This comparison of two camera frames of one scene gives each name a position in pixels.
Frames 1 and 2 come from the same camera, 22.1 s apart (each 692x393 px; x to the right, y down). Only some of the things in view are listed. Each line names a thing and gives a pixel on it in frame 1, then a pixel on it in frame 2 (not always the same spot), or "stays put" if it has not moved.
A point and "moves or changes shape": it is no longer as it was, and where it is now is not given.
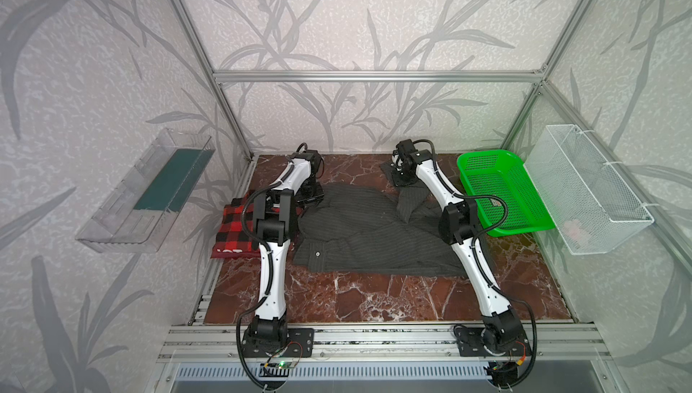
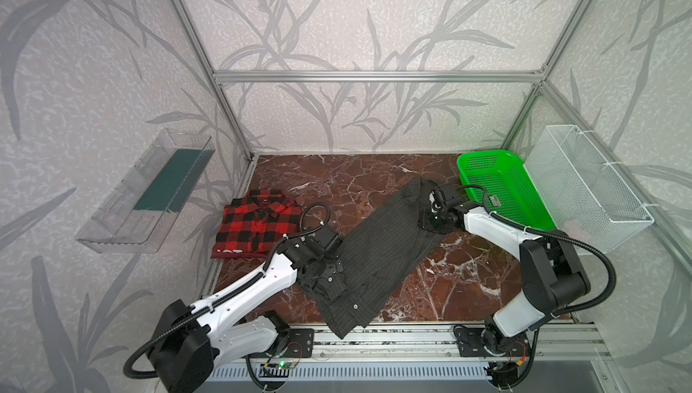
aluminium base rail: [379, 343] stays put
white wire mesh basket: [588, 205] stays put
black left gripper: [312, 190] → [329, 272]
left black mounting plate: [297, 342] stays put
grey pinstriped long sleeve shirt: [365, 228] moves or changes shape
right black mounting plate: [469, 343] stays put
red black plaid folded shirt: [235, 236] stays put
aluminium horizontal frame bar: [378, 77] stays put
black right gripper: [403, 175] → [432, 217]
